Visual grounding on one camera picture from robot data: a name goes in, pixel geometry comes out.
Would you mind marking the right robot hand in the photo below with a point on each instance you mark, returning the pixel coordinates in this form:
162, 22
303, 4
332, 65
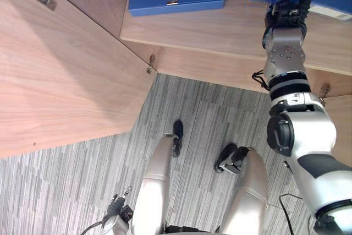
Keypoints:
286, 12

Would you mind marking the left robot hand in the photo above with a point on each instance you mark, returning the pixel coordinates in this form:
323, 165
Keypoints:
117, 206

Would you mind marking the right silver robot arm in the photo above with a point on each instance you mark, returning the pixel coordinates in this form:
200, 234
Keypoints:
302, 133

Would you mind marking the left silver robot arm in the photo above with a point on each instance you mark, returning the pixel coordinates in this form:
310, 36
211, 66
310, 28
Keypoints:
114, 225

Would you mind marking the wooden office cabinet body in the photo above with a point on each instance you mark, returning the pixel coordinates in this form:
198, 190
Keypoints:
209, 42

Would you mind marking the narrow wooden cabinet door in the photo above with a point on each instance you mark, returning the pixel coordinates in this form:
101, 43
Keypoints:
341, 125

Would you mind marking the wide wooden cabinet door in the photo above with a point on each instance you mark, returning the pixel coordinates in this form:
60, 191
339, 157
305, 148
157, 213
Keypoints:
60, 75

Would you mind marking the left silver robot leg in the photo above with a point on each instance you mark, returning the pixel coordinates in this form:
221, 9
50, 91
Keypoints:
154, 185

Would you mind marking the silver robot leg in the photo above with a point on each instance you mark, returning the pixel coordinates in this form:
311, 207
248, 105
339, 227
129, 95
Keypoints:
247, 191
154, 185

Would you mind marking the dark robot waist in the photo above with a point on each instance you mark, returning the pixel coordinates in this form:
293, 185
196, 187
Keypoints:
182, 230

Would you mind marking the left dark robot foot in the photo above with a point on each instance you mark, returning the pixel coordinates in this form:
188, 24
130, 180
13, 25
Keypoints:
178, 133

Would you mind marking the dark robot foot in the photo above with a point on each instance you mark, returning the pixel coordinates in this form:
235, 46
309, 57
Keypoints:
178, 133
228, 159

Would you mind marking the right dark robot foot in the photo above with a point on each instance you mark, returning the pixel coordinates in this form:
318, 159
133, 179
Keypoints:
228, 159

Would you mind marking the right silver robot leg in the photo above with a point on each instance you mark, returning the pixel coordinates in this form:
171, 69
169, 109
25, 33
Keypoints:
247, 191

